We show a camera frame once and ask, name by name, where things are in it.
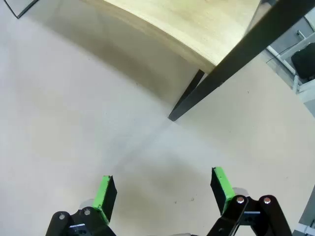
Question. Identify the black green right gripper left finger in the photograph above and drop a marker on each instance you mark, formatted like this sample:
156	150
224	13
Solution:
104	196

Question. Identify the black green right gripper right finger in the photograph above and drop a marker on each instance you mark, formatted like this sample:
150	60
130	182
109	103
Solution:
222	186

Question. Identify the two-tier wooden black-framed shelf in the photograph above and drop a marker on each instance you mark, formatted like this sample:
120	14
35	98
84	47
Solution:
184	24

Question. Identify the white table with white legs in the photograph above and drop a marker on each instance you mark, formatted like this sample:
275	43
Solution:
286	59

